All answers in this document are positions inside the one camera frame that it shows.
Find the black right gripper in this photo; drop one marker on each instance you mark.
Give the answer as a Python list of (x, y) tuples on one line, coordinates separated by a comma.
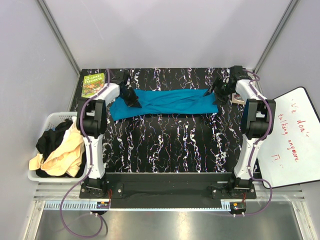
[(221, 98)]

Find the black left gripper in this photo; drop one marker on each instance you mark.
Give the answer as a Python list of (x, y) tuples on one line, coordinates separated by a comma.
[(133, 102)]

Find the blue t-shirt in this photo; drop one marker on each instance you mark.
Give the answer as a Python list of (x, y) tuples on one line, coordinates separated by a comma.
[(179, 101)]

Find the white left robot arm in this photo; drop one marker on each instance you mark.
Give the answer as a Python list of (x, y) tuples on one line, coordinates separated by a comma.
[(91, 121)]

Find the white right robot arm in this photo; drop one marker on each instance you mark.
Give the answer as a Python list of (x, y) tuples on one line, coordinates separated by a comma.
[(256, 124)]

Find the Brideshead Revisited paperback book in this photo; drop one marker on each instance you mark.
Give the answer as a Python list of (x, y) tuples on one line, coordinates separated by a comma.
[(237, 99)]

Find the green Treehouse paperback book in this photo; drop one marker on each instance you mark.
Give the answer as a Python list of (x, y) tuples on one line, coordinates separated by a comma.
[(92, 85)]

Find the white laundry basket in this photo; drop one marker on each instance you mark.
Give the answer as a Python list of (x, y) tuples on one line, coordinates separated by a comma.
[(60, 151)]

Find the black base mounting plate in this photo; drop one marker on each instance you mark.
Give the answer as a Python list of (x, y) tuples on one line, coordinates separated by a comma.
[(162, 191)]

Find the cream t-shirt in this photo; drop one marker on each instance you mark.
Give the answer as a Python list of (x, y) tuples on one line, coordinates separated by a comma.
[(67, 150)]

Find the black t-shirt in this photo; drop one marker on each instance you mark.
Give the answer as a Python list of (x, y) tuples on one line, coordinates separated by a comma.
[(52, 136)]

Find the white whiteboard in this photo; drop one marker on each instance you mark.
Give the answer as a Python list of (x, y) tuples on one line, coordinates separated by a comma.
[(291, 153)]

